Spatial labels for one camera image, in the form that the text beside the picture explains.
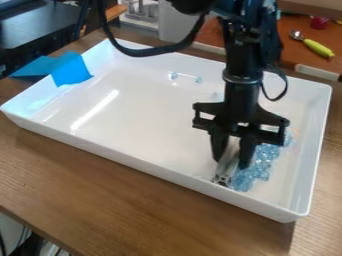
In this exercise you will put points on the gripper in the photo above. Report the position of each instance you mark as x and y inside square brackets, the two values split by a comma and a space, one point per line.
[240, 110]

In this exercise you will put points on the silver metal bar tool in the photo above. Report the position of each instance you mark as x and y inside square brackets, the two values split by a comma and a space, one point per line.
[225, 168]

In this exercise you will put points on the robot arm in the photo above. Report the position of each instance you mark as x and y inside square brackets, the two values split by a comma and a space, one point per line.
[249, 40]

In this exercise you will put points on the pile of blue bits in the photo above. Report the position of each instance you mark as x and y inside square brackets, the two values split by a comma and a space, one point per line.
[262, 160]

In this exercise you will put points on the small heap of blue bits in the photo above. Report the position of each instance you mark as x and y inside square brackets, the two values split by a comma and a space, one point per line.
[185, 76]

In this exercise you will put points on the white tray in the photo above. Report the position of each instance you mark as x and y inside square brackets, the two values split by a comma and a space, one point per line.
[133, 113]

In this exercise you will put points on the red toy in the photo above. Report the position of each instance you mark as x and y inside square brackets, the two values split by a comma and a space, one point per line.
[319, 22]

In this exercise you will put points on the blue cloth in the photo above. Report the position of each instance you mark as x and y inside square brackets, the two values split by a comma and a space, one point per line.
[62, 70]

